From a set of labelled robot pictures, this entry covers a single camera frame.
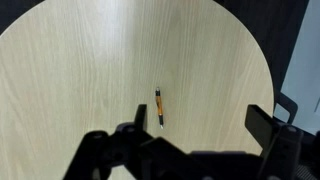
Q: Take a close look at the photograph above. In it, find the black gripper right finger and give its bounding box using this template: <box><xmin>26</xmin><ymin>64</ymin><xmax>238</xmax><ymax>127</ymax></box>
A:
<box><xmin>244</xmin><ymin>104</ymin><xmax>304</xmax><ymax>180</ymax></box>

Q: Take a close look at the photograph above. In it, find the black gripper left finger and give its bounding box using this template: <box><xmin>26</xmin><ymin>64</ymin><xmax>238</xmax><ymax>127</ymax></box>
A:
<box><xmin>63</xmin><ymin>104</ymin><xmax>154</xmax><ymax>180</ymax></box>

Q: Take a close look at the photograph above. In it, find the orange black pen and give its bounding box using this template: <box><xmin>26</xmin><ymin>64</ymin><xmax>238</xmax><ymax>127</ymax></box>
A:
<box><xmin>154</xmin><ymin>86</ymin><xmax>165</xmax><ymax>130</ymax></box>

